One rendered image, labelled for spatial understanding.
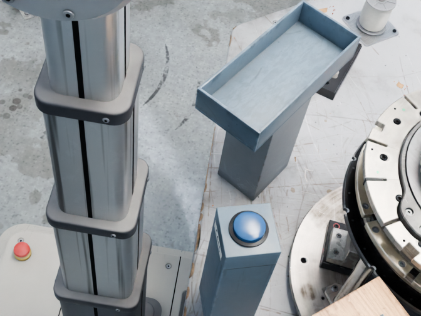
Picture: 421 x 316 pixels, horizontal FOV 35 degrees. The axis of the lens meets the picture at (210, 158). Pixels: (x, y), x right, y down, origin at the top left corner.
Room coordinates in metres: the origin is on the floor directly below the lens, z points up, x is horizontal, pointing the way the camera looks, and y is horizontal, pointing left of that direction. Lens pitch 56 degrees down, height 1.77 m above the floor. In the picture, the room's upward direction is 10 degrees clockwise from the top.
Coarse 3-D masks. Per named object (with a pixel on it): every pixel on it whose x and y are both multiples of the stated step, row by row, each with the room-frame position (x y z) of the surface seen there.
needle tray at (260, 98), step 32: (288, 32) 0.77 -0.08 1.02; (320, 32) 0.77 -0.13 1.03; (352, 32) 0.75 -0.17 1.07; (256, 64) 0.69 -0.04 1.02; (288, 64) 0.70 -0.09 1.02; (320, 64) 0.71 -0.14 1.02; (224, 96) 0.62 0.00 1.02; (256, 96) 0.63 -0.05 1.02; (288, 96) 0.64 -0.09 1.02; (224, 128) 0.56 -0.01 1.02; (256, 128) 0.57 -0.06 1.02; (288, 128) 0.64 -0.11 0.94; (224, 160) 0.64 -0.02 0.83; (256, 160) 0.61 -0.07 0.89; (288, 160) 0.68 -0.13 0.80; (256, 192) 0.61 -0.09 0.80
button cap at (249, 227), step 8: (240, 216) 0.42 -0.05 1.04; (248, 216) 0.42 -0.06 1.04; (256, 216) 0.42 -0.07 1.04; (240, 224) 0.41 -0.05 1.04; (248, 224) 0.41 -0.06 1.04; (256, 224) 0.41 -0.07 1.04; (264, 224) 0.41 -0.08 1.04; (240, 232) 0.40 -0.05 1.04; (248, 232) 0.40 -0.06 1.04; (256, 232) 0.40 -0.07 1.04; (264, 232) 0.40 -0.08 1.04; (248, 240) 0.39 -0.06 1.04; (256, 240) 0.39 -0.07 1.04
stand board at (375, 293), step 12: (360, 288) 0.34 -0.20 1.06; (372, 288) 0.34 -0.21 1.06; (384, 288) 0.35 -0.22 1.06; (348, 300) 0.32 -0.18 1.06; (360, 300) 0.33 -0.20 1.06; (372, 300) 0.33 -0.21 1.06; (384, 300) 0.33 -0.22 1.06; (396, 300) 0.33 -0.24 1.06; (324, 312) 0.30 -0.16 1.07; (336, 312) 0.31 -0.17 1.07; (348, 312) 0.31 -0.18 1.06; (360, 312) 0.31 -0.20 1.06; (372, 312) 0.31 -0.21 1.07; (384, 312) 0.32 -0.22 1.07; (396, 312) 0.32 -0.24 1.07
